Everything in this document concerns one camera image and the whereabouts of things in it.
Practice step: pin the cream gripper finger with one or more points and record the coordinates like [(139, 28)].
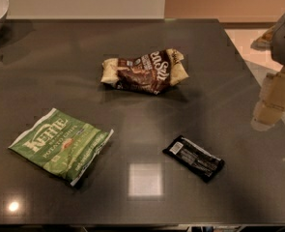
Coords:
[(271, 105)]

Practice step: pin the black rxbar chocolate wrapper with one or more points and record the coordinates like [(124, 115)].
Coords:
[(195, 158)]

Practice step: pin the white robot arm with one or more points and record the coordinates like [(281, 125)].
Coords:
[(275, 40)]

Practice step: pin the brown chip bag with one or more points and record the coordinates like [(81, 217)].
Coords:
[(151, 73)]

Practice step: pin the green Kettle chip bag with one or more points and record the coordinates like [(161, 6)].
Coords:
[(61, 145)]

